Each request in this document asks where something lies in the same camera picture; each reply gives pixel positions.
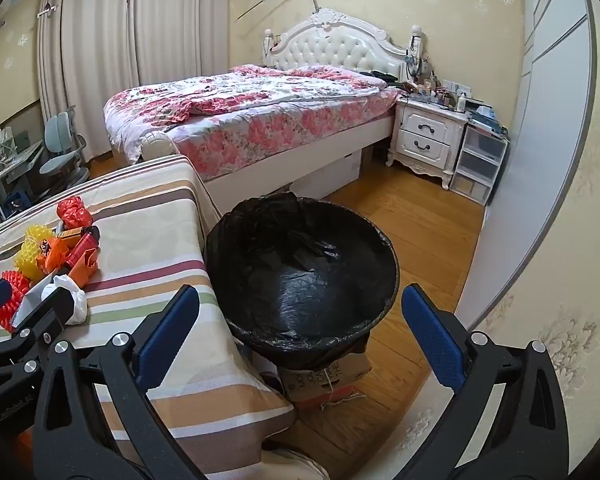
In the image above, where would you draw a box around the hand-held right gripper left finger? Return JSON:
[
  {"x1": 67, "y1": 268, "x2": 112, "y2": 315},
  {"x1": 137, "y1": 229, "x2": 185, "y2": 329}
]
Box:
[{"x1": 32, "y1": 285, "x2": 216, "y2": 480}]

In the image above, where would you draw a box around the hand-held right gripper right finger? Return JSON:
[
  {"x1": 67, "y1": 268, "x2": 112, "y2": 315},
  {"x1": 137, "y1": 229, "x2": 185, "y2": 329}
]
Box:
[{"x1": 401, "y1": 284, "x2": 571, "y2": 480}]

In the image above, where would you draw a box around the red foam net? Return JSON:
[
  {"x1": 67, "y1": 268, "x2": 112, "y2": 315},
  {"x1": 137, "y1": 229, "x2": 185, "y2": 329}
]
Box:
[{"x1": 0, "y1": 270, "x2": 32, "y2": 332}]

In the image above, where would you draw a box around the white tissue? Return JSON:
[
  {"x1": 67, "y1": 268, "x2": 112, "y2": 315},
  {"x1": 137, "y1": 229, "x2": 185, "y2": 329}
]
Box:
[{"x1": 15, "y1": 274, "x2": 89, "y2": 328}]

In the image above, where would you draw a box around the orange paper carton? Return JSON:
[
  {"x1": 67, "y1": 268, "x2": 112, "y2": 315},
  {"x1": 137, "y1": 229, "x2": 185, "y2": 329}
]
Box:
[{"x1": 70, "y1": 248, "x2": 100, "y2": 287}]

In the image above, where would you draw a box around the orange snack packet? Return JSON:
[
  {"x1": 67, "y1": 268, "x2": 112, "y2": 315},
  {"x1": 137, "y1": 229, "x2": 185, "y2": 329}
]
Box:
[{"x1": 36, "y1": 239, "x2": 75, "y2": 277}]

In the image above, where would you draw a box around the yellow foam net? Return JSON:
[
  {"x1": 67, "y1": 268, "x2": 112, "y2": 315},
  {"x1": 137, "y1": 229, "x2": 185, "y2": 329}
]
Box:
[{"x1": 14, "y1": 225, "x2": 57, "y2": 281}]

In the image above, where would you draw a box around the red can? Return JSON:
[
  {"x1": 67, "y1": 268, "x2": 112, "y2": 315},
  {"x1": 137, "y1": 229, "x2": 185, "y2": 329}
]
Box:
[{"x1": 62, "y1": 234, "x2": 99, "y2": 271}]

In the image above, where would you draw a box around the brown bottle with black cap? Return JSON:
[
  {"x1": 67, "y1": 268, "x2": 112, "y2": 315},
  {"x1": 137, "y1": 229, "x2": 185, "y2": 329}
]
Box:
[{"x1": 55, "y1": 226, "x2": 101, "y2": 244}]

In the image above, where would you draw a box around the red plastic bag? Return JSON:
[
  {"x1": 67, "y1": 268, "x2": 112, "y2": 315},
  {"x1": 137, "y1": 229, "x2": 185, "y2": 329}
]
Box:
[
  {"x1": 62, "y1": 208, "x2": 94, "y2": 229},
  {"x1": 56, "y1": 198, "x2": 85, "y2": 218}
]

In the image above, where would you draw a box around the trash bin with black bag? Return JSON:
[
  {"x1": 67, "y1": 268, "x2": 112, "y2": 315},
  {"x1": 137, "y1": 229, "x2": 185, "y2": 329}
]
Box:
[{"x1": 204, "y1": 192, "x2": 401, "y2": 371}]

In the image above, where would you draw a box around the cardboard box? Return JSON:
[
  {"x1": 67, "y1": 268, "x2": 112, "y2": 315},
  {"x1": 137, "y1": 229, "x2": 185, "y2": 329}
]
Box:
[{"x1": 277, "y1": 345, "x2": 373, "y2": 405}]

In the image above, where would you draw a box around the study desk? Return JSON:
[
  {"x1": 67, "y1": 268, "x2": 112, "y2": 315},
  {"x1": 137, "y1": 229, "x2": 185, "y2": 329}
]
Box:
[{"x1": 0, "y1": 107, "x2": 47, "y2": 231}]

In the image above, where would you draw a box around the grey desk chair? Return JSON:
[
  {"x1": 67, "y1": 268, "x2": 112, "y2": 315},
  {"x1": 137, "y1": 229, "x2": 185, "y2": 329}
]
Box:
[{"x1": 40, "y1": 105, "x2": 92, "y2": 191}]

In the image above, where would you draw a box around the clear plastic drawer unit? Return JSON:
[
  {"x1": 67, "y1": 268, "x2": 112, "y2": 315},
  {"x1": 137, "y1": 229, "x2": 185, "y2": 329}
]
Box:
[{"x1": 450, "y1": 122, "x2": 510, "y2": 206}]

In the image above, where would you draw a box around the white storage box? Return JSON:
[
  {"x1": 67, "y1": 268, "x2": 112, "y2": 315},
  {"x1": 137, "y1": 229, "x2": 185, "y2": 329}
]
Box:
[{"x1": 292, "y1": 152, "x2": 363, "y2": 202}]

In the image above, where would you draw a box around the white nightstand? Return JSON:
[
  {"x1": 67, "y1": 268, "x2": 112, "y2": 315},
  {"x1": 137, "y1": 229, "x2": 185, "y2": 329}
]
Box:
[{"x1": 386, "y1": 97, "x2": 470, "y2": 191}]

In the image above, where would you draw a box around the blue grey pouch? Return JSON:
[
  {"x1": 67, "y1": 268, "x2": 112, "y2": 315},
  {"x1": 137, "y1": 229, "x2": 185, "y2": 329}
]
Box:
[{"x1": 470, "y1": 104, "x2": 508, "y2": 135}]

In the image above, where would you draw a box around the floral quilt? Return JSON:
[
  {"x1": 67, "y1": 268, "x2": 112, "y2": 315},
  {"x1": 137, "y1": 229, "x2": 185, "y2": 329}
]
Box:
[{"x1": 104, "y1": 64, "x2": 402, "y2": 181}]

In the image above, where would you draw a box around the pile of small toiletries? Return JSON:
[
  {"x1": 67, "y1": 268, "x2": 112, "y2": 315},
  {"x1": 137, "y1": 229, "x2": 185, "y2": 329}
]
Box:
[{"x1": 405, "y1": 67, "x2": 473, "y2": 111}]

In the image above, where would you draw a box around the beige curtain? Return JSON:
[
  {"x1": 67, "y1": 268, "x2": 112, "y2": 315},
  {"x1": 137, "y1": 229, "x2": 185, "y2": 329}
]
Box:
[
  {"x1": 36, "y1": 0, "x2": 137, "y2": 161},
  {"x1": 130, "y1": 0, "x2": 231, "y2": 88}
]

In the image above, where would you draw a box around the white wardrobe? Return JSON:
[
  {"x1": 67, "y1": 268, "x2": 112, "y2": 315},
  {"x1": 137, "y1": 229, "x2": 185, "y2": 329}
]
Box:
[{"x1": 482, "y1": 0, "x2": 598, "y2": 321}]

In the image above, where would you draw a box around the dark clothing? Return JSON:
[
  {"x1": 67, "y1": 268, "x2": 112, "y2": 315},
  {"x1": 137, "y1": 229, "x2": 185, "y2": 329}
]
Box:
[{"x1": 362, "y1": 70, "x2": 407, "y2": 84}]

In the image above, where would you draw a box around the white bed with tufted headboard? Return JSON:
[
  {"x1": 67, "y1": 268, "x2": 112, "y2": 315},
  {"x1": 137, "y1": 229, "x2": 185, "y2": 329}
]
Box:
[{"x1": 104, "y1": 8, "x2": 426, "y2": 200}]

